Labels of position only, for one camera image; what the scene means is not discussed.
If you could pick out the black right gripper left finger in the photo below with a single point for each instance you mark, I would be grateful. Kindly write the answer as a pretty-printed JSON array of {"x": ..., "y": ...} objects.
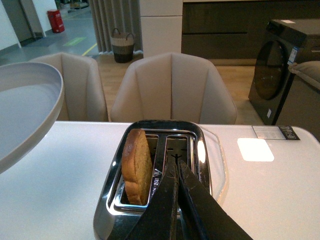
[{"x": 158, "y": 222}]

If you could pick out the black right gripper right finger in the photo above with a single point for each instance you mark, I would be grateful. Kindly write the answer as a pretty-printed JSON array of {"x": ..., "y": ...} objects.
[{"x": 202, "y": 217}]

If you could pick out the slice of toast bread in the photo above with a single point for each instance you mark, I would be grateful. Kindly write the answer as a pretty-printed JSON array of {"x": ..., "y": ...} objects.
[{"x": 137, "y": 167}]

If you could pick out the light blue round plate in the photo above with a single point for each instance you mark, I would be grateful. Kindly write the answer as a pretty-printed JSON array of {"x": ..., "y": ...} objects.
[{"x": 31, "y": 98}]

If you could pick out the cream chrome toaster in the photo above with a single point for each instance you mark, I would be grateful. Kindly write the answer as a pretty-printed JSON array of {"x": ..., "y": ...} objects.
[{"x": 167, "y": 140}]

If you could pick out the transparent toaster lid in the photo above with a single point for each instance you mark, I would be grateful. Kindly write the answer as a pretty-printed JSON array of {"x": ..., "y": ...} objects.
[{"x": 217, "y": 165}]

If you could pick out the label sticker on table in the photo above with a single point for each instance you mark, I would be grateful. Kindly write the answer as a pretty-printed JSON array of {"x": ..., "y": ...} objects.
[{"x": 274, "y": 132}]

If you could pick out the beige chair right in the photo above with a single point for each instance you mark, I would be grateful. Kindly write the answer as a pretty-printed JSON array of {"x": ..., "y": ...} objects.
[{"x": 173, "y": 86}]

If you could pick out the beige chair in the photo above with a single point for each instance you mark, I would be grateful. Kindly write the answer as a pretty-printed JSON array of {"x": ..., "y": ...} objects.
[
  {"x": 173, "y": 86},
  {"x": 84, "y": 98}
]

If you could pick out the dark grey washing machine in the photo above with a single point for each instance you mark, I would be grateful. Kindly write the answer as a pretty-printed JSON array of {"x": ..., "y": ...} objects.
[{"x": 286, "y": 42}]

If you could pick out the beige chair left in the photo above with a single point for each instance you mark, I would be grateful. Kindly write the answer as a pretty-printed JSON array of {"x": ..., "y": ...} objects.
[{"x": 84, "y": 98}]

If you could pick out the woven laundry basket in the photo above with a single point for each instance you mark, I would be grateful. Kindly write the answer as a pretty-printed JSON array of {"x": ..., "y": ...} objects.
[{"x": 122, "y": 45}]

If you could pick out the beige cushion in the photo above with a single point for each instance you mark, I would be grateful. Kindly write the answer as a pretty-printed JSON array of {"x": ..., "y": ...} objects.
[{"x": 308, "y": 71}]

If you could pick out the dark kitchen cabinet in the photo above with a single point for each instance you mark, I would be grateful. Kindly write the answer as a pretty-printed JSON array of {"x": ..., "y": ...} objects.
[{"x": 235, "y": 29}]

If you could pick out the white pillar cabinet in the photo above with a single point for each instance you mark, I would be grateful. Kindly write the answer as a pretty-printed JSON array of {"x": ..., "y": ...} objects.
[{"x": 161, "y": 26}]

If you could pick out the grey curtain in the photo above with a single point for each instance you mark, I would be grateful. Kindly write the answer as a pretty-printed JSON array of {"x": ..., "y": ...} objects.
[{"x": 110, "y": 14}]

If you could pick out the red box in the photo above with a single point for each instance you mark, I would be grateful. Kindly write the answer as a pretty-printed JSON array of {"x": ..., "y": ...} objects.
[{"x": 56, "y": 22}]

